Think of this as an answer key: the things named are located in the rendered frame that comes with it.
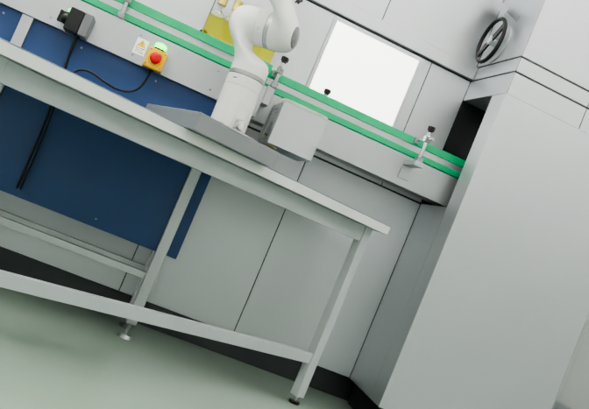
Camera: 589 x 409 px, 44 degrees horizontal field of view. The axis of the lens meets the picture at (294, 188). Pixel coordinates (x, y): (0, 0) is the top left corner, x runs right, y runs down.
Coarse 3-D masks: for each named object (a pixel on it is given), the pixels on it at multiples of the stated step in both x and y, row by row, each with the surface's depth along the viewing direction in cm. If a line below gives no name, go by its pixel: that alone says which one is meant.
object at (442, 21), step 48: (144, 0) 287; (192, 0) 292; (336, 0) 303; (384, 0) 309; (432, 0) 314; (480, 0) 319; (432, 48) 313; (432, 96) 316; (432, 144) 317; (336, 192) 308; (384, 192) 313
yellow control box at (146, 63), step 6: (150, 48) 252; (150, 54) 252; (162, 54) 253; (144, 60) 252; (150, 60) 252; (162, 60) 253; (144, 66) 255; (150, 66) 252; (156, 66) 253; (162, 66) 253; (156, 72) 258
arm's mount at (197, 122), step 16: (160, 112) 223; (176, 112) 216; (192, 112) 210; (192, 128) 207; (208, 128) 210; (224, 128) 213; (224, 144) 214; (240, 144) 218; (256, 144) 222; (256, 160) 224; (272, 160) 227
